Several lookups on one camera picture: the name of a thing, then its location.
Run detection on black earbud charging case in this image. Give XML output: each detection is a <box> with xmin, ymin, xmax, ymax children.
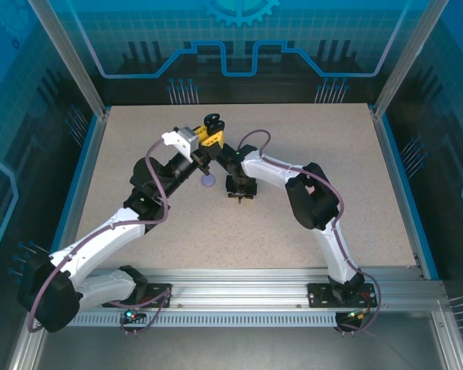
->
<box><xmin>202</xmin><ymin>113</ymin><xmax>226</xmax><ymax>134</ymax></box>

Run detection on aluminium mounting beam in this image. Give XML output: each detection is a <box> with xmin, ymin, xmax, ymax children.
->
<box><xmin>36</xmin><ymin>265</ymin><xmax>448</xmax><ymax>311</ymax></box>

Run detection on small LED controller board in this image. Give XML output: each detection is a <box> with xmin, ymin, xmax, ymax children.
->
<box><xmin>337</xmin><ymin>310</ymin><xmax>371</xmax><ymax>324</ymax></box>
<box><xmin>120</xmin><ymin>308</ymin><xmax>146</xmax><ymax>325</ymax></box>

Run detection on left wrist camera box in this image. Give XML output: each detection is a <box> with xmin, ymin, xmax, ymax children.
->
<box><xmin>161</xmin><ymin>126</ymin><xmax>198</xmax><ymax>162</ymax></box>

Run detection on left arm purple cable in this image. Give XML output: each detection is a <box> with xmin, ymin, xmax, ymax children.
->
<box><xmin>28</xmin><ymin>139</ymin><xmax>174</xmax><ymax>337</ymax></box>

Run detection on blue aluminium table side rail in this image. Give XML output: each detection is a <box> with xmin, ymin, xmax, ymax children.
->
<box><xmin>42</xmin><ymin>109</ymin><xmax>111</xmax><ymax>281</ymax></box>
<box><xmin>370</xmin><ymin>107</ymin><xmax>441</xmax><ymax>281</ymax></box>

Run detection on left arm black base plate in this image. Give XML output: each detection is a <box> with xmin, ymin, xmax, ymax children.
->
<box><xmin>138</xmin><ymin>283</ymin><xmax>174</xmax><ymax>308</ymax></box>

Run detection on slotted grey cable duct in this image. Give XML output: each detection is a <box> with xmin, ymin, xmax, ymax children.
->
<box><xmin>71</xmin><ymin>312</ymin><xmax>339</xmax><ymax>328</ymax></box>

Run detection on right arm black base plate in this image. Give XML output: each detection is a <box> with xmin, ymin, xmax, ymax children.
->
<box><xmin>307</xmin><ymin>282</ymin><xmax>376</xmax><ymax>308</ymax></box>

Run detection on aluminium frame post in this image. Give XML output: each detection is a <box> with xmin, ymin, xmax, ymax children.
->
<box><xmin>372</xmin><ymin>0</ymin><xmax>452</xmax><ymax>119</ymax></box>
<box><xmin>25</xmin><ymin>0</ymin><xmax>112</xmax><ymax>119</ymax></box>

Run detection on aluminium lower frame rail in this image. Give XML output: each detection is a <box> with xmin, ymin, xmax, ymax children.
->
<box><xmin>7</xmin><ymin>327</ymin><xmax>43</xmax><ymax>370</ymax></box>
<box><xmin>430</xmin><ymin>308</ymin><xmax>463</xmax><ymax>370</ymax></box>

